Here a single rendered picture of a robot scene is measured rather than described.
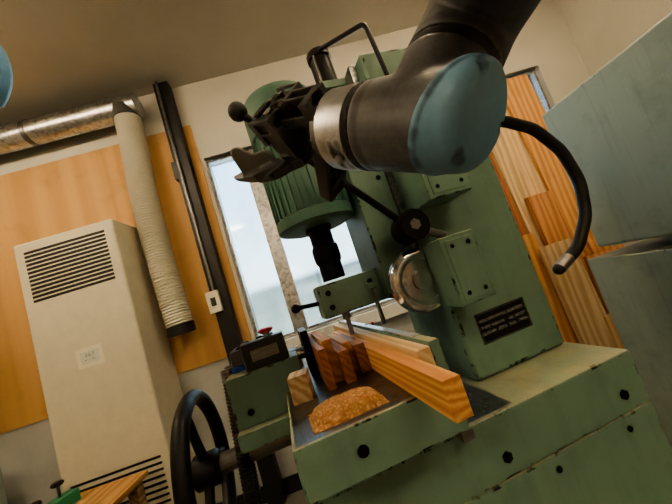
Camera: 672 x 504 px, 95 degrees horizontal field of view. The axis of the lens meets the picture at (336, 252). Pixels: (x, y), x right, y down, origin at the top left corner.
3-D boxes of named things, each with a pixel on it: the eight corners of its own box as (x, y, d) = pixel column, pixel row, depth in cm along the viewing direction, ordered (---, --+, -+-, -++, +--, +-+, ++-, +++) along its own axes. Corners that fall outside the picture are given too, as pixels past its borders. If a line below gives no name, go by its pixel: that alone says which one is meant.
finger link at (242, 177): (212, 155, 46) (258, 126, 42) (241, 182, 50) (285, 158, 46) (206, 168, 44) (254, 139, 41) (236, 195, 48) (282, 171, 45)
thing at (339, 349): (325, 360, 74) (318, 338, 74) (332, 357, 74) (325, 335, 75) (347, 384, 50) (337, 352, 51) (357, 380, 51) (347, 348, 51)
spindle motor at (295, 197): (279, 246, 76) (244, 132, 79) (345, 227, 80) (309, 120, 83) (280, 228, 59) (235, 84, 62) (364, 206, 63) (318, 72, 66)
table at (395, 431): (256, 392, 89) (251, 372, 90) (353, 355, 96) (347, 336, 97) (217, 555, 31) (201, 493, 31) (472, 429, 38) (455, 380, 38)
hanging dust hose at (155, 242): (173, 337, 188) (120, 129, 203) (202, 327, 189) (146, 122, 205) (159, 341, 171) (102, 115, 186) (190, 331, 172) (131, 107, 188)
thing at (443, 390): (336, 346, 87) (332, 332, 87) (343, 343, 87) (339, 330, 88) (456, 424, 29) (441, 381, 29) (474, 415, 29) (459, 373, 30)
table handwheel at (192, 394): (181, 366, 66) (139, 490, 39) (271, 334, 71) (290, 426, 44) (223, 467, 74) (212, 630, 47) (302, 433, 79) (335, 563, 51)
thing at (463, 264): (435, 307, 59) (414, 248, 61) (466, 296, 61) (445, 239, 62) (464, 307, 50) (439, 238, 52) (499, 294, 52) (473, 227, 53)
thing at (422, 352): (337, 340, 96) (332, 324, 96) (343, 338, 96) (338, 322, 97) (429, 391, 38) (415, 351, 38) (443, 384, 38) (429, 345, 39)
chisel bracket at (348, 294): (323, 325, 69) (312, 289, 70) (379, 305, 72) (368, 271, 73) (328, 327, 62) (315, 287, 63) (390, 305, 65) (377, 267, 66)
